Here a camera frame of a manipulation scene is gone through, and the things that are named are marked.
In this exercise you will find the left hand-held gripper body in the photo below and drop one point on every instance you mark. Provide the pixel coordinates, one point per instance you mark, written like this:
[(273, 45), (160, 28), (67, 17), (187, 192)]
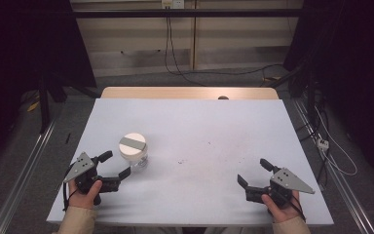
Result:
[(81, 167)]

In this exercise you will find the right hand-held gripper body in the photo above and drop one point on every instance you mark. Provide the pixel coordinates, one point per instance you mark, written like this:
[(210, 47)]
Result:
[(287, 180)]

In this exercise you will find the clear glass jar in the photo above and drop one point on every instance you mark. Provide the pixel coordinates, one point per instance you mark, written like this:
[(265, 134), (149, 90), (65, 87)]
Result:
[(139, 162)]

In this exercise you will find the white jar lid grey stripe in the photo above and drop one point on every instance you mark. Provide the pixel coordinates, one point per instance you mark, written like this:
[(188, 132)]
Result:
[(132, 145)]

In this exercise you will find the person's left hand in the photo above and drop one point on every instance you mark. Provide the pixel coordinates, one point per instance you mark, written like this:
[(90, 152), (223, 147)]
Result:
[(81, 200)]

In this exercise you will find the person's right hand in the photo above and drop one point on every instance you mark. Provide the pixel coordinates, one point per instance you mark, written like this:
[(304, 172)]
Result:
[(284, 213)]

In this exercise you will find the white power strip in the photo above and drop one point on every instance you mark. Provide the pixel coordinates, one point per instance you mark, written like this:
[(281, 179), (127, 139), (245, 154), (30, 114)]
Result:
[(323, 144)]

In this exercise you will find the black metal stand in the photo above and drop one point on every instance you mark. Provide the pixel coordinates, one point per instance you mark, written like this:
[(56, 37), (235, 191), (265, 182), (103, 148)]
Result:
[(44, 104)]

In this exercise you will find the yellow floor tape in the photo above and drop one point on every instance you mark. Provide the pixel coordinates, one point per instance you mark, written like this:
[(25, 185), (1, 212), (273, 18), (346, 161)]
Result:
[(33, 106)]

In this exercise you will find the dark round table grommet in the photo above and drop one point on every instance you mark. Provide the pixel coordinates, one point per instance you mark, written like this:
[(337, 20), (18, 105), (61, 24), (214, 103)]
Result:
[(223, 97)]

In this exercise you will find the wooden table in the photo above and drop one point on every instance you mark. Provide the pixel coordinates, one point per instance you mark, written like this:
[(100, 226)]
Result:
[(188, 93)]

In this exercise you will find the black curtain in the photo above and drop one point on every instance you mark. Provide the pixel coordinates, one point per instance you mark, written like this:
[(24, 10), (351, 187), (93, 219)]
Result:
[(29, 42), (347, 48)]

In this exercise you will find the black horizontal metal bar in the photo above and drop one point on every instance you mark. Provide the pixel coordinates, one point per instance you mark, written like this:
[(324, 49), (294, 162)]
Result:
[(188, 13)]

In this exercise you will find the aluminium floor rail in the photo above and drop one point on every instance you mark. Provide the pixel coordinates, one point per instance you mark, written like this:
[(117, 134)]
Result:
[(22, 175), (337, 175)]

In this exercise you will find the white wall power outlet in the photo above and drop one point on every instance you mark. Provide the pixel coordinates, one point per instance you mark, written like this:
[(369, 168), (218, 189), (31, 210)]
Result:
[(172, 3)]

